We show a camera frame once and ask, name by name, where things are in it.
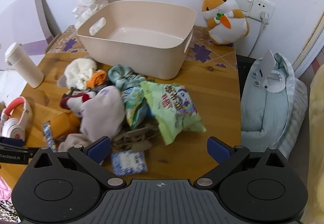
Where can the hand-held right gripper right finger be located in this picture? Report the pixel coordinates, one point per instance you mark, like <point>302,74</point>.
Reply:
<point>216,149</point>

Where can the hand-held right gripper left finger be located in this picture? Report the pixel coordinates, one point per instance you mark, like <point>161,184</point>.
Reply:
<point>100,149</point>

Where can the beige fuzzy sock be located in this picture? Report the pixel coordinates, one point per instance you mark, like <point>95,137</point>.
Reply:
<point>73,141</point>

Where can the blue white tissue packet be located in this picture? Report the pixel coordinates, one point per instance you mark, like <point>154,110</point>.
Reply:
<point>129,163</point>

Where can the lilac fuzzy sock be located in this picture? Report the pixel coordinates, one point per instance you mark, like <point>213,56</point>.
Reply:
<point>101,115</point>

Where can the brown hair claw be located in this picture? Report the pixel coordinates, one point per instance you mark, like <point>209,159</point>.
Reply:
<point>136,144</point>

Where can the orange pouch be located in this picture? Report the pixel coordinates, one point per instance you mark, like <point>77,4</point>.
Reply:
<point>63,122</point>

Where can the white red cat plush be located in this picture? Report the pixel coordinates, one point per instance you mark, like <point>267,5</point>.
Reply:
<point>76,103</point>

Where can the silver printed snack bag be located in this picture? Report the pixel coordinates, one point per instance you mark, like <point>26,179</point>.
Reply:
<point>134,110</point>

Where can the green snack bag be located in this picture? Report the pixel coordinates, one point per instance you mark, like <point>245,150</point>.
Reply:
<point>174,110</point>

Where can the teal fuzzy scrunchie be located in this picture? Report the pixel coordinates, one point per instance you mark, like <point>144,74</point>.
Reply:
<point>119,74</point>

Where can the white fluffy plush toy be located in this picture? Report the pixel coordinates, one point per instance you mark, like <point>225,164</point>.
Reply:
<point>76,67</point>

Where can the beige plastic basket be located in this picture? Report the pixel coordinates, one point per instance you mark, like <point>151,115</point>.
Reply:
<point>141,36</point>

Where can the white pink headphones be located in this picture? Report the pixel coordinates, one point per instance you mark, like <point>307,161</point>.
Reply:
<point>12,127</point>

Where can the pink cloth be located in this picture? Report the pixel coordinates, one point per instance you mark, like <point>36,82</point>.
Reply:
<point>4,188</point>

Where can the blue printed candy packet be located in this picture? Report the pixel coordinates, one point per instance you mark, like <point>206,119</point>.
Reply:
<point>49,135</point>

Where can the leopard print cloth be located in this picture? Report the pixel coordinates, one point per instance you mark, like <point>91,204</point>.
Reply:
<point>7,211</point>

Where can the light blue pet bed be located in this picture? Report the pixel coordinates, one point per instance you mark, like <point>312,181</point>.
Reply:
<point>263,107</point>

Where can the orange cloth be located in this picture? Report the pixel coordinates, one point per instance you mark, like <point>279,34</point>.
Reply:
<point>97,78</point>

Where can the white thermos bottle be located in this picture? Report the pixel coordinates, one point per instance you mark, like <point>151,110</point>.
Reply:
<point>25,67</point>

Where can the white plastic stand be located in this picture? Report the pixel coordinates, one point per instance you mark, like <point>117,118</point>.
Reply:
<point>268,64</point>

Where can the yellow blanket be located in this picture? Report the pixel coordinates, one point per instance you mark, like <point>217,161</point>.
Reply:
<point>316,125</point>

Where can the orange hamster plush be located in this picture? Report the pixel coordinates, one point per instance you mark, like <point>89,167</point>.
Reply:
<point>222,29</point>

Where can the white purple board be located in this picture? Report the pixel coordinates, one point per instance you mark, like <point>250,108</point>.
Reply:
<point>22,16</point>

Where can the white door frame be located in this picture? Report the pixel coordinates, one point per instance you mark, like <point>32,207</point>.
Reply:
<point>311,44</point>

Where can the white wall socket panel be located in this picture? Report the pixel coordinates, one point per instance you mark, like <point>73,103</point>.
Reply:
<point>243,1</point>

